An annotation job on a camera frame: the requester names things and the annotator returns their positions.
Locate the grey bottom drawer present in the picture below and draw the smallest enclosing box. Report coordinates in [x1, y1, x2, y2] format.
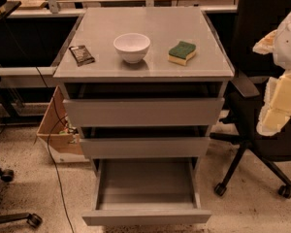
[82, 158, 211, 226]

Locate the grey drawer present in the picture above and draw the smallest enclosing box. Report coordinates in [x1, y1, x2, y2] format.
[62, 83, 224, 127]
[80, 126, 210, 159]
[82, 158, 211, 226]

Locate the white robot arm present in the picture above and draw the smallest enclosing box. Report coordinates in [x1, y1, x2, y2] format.
[253, 12, 291, 136]

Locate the grey drawer cabinet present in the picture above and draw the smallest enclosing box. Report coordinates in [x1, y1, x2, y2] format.
[54, 7, 234, 174]

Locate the grey top drawer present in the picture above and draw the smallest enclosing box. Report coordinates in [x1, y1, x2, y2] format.
[62, 83, 224, 127]

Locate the grey middle drawer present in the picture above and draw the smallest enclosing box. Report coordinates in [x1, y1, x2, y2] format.
[80, 126, 210, 159]

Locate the white bowl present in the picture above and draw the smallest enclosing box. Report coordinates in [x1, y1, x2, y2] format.
[113, 33, 150, 64]

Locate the green yellow sponge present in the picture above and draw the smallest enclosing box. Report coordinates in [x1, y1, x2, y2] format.
[168, 41, 196, 66]

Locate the dark snack packet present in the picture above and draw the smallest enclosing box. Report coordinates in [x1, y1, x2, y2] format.
[69, 45, 95, 66]

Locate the wooden box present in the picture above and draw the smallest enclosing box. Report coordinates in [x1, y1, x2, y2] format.
[37, 86, 87, 163]

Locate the black office chair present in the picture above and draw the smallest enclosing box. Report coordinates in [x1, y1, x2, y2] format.
[210, 0, 291, 200]

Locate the black floor cable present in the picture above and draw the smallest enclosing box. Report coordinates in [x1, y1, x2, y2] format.
[0, 0, 76, 233]

